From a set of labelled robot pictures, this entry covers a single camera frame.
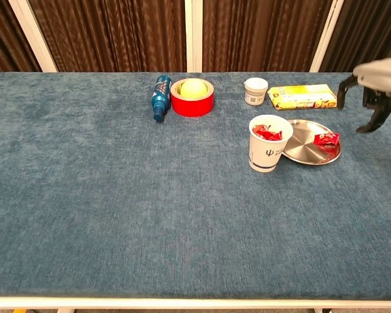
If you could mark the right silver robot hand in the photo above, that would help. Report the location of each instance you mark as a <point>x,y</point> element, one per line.
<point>384,75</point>

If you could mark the silver metal plate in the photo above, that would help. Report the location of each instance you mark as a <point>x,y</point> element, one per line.
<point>303,143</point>

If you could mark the white paper cup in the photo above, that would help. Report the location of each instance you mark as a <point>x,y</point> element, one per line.
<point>267,153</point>

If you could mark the brown pleated curtain panel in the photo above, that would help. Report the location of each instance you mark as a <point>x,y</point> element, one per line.
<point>371,29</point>
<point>260,32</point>
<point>3,32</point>
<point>110,32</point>

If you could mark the yellow biscuit box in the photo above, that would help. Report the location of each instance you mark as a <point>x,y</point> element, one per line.
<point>299,96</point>

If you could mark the small white jar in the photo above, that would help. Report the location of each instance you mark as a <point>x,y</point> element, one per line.
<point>254,94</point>

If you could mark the yellow-green ball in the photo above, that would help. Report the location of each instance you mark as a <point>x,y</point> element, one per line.
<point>193,88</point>

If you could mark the red tape roll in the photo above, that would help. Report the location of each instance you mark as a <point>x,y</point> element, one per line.
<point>192,107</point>

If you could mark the blue patterned bottle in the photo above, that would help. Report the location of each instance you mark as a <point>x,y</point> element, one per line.
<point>161,94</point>

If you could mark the blue tablecloth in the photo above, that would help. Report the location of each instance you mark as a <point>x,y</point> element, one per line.
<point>117,195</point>

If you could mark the yellow floor tape strip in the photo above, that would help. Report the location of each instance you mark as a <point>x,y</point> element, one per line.
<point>19,311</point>

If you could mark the white screen frame post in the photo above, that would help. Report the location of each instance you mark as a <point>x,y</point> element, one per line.
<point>194,32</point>
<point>33,36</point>
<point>326,36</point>

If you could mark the white table frame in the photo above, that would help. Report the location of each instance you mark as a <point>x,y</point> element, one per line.
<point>195,303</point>

